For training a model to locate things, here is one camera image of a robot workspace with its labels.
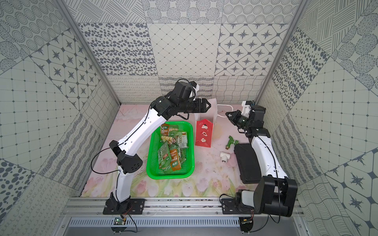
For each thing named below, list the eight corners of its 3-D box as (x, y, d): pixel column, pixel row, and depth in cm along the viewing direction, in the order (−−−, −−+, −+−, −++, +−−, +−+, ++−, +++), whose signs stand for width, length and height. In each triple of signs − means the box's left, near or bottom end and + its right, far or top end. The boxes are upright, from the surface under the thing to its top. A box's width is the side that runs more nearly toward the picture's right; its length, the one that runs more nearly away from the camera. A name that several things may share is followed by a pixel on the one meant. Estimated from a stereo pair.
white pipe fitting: (221, 162, 91) (221, 161, 89) (220, 154, 94) (220, 152, 93) (230, 162, 91) (231, 161, 89) (229, 154, 94) (229, 152, 93)
